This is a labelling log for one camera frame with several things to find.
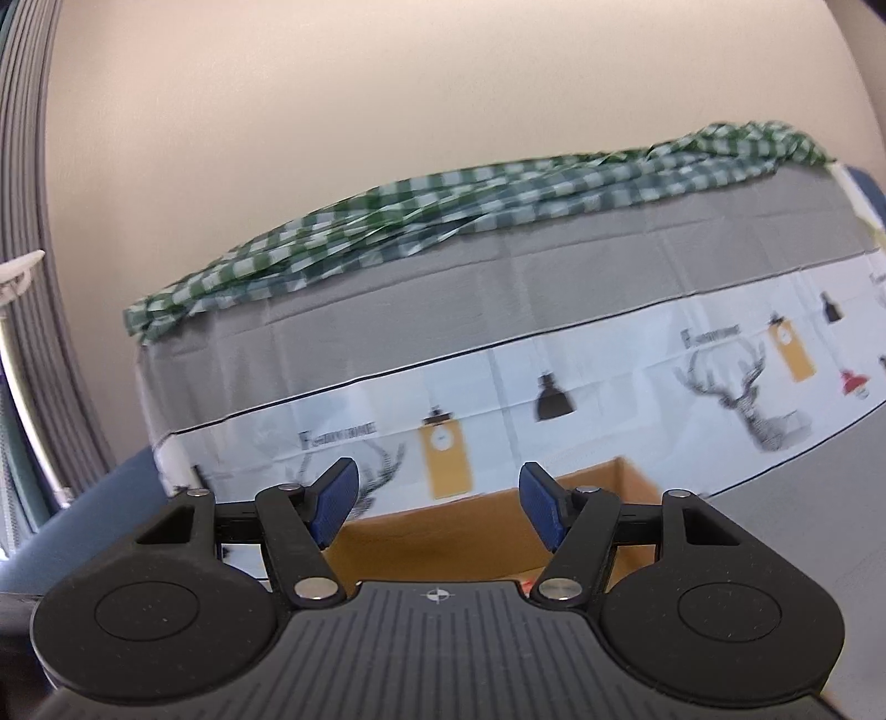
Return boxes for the metal pole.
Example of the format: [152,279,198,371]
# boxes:
[0,305,74,505]

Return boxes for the green checked cloth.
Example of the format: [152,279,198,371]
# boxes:
[123,121,840,348]

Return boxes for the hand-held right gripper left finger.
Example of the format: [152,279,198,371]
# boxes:
[135,457,361,611]

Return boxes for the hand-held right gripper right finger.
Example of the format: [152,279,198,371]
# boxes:
[519,462,752,610]

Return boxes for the brown cardboard box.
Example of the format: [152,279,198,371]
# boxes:
[324,455,702,605]

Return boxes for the blue fabric cushion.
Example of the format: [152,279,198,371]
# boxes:
[0,443,171,605]

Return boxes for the deer print tablecloth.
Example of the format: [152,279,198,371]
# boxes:
[135,164,886,584]

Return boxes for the grey pleated curtain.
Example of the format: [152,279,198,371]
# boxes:
[0,0,120,555]

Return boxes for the white plastic bracket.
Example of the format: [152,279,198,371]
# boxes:
[0,249,47,307]

